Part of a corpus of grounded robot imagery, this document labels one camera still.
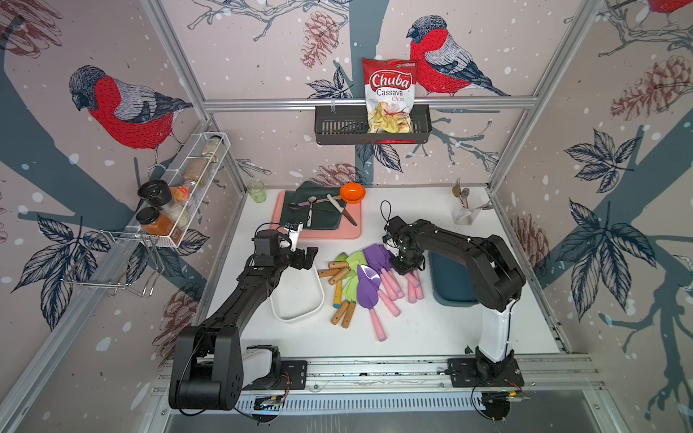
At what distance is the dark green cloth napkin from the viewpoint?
3.62 ft

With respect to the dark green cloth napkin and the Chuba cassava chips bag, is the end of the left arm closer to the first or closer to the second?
the dark green cloth napkin

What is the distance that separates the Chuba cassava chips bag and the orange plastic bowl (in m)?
0.32

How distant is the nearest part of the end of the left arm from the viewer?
68 centimetres

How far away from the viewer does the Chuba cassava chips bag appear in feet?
2.73

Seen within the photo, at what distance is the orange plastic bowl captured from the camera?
116cm
